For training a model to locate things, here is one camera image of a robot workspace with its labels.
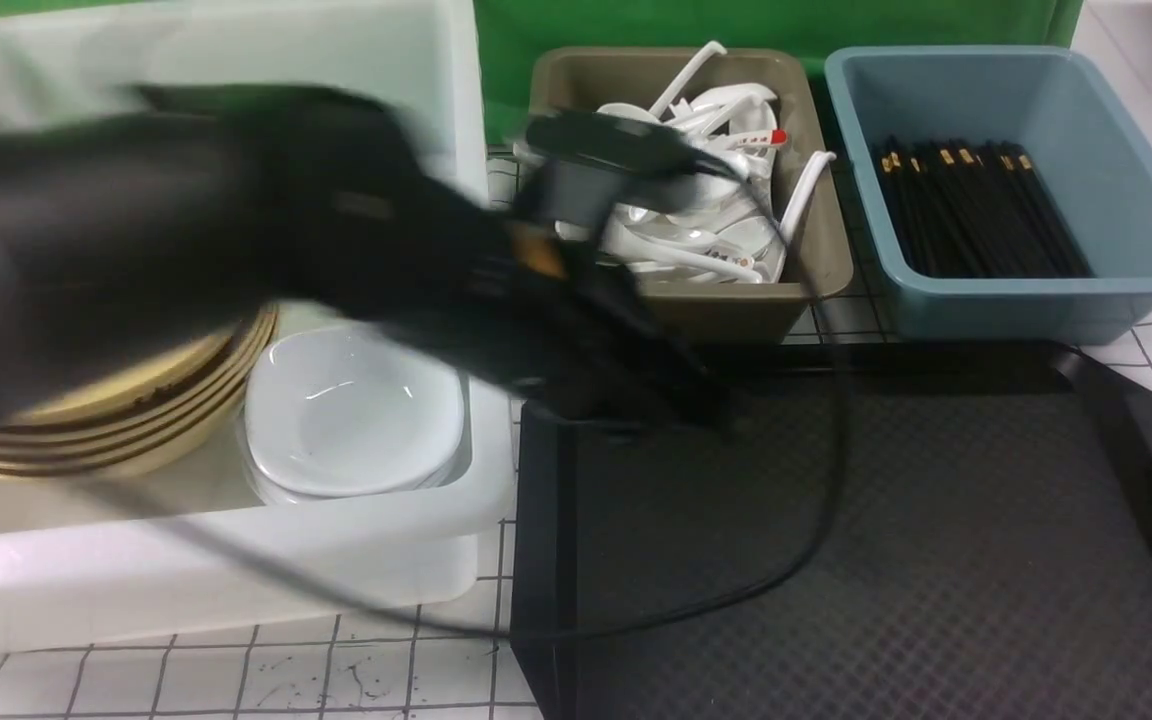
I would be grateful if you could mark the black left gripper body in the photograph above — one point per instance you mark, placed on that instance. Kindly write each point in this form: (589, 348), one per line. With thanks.
(570, 336)

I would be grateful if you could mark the white square side dish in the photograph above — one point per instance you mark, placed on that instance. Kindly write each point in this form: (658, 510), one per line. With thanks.
(346, 363)

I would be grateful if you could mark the tan noodle bowl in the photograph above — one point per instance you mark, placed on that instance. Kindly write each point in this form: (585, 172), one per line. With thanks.
(136, 384)

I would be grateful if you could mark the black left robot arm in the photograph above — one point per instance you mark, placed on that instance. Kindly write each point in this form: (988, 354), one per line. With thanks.
(124, 237)

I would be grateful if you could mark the bottom stacked tan bowl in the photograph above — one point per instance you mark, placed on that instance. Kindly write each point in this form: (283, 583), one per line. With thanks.
(125, 470)

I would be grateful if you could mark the stacked tan bowl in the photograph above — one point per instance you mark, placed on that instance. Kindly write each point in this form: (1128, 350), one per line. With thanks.
(163, 402)
(125, 470)
(161, 411)
(148, 446)

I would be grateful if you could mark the top stacked tan bowl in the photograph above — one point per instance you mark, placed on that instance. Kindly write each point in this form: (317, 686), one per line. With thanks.
(163, 402)

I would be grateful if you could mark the olive brown spoon bin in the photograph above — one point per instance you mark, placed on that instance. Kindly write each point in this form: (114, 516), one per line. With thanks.
(586, 77)

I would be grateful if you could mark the pile of white spoons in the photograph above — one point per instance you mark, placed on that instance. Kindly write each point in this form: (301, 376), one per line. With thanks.
(737, 124)

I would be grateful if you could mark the white square dish stack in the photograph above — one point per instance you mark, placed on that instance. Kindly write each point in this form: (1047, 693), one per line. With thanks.
(324, 452)

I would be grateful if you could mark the green backdrop cloth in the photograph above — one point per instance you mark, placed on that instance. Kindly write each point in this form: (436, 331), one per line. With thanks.
(736, 25)

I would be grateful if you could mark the white spoon leaning right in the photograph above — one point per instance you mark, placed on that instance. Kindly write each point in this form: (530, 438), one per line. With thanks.
(786, 250)

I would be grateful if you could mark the bundle of black chopsticks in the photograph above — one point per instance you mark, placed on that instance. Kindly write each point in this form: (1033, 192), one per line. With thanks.
(965, 210)

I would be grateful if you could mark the blue chopstick bin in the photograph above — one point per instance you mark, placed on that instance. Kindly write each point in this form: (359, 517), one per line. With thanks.
(1088, 152)

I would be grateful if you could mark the black serving tray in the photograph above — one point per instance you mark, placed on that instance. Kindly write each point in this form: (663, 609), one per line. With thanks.
(992, 557)

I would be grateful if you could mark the large white plastic tub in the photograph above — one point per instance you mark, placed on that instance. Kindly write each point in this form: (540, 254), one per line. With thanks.
(74, 572)

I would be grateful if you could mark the white spoon upright handle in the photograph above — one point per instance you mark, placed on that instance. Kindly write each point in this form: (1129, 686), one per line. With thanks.
(674, 89)

